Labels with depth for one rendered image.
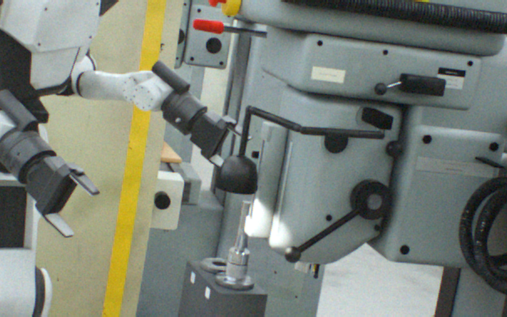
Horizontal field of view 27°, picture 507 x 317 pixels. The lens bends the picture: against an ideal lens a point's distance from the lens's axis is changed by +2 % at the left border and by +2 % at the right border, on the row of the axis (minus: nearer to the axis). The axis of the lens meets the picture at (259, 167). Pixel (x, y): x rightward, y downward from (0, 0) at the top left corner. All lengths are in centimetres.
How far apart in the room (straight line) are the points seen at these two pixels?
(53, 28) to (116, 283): 162
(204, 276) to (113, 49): 135
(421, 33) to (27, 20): 85
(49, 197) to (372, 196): 62
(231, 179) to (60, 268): 196
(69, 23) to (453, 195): 92
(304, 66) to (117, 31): 184
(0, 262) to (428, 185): 100
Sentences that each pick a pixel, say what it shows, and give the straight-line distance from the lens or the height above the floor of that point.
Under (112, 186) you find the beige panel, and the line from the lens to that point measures 366.
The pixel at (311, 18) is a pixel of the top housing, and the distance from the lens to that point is 176.
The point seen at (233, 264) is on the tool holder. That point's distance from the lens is 234.
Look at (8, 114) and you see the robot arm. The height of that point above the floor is 146.
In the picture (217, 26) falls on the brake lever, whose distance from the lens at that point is 194.
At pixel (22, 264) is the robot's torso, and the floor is 109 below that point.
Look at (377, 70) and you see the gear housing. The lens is 182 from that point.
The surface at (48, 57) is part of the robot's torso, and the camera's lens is 235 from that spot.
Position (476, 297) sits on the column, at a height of 125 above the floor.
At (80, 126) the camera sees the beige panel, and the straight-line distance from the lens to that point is 360.
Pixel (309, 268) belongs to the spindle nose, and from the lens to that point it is 198.
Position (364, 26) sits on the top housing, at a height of 175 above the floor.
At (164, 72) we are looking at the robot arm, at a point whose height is 154.
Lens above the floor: 184
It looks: 11 degrees down
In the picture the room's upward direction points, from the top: 10 degrees clockwise
